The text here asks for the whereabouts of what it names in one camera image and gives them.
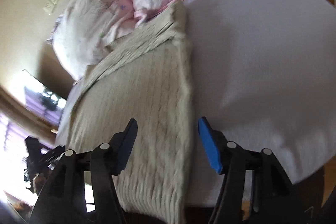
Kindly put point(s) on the black chair by window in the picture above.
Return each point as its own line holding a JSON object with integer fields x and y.
{"x": 39, "y": 161}

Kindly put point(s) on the white tree-print pillow lower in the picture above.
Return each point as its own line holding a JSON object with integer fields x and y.
{"x": 86, "y": 31}

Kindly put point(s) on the dark framed window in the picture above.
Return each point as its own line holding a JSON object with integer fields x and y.
{"x": 41, "y": 100}

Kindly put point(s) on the white wall switch plate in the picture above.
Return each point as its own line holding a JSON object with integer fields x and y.
{"x": 53, "y": 1}

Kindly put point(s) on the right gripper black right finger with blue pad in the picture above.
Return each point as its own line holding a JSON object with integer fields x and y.
{"x": 273, "y": 198}

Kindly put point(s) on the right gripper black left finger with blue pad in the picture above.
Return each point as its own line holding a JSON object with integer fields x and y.
{"x": 62, "y": 199}

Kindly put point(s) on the lavender bed sheet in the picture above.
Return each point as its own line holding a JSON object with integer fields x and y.
{"x": 264, "y": 75}

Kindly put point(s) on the cream cable-knit sweater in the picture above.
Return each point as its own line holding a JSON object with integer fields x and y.
{"x": 146, "y": 77}

